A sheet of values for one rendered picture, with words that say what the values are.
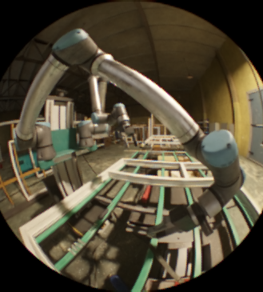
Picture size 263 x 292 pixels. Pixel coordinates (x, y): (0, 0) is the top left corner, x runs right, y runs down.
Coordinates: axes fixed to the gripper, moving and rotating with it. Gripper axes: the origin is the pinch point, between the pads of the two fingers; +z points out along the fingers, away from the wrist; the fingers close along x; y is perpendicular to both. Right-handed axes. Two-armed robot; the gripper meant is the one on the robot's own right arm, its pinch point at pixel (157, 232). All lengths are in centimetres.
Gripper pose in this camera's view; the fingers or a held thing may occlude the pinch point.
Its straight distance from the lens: 37.1
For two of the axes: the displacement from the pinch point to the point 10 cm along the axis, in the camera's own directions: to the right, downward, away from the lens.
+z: -7.4, 6.4, 2.1
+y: 1.2, -1.8, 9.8
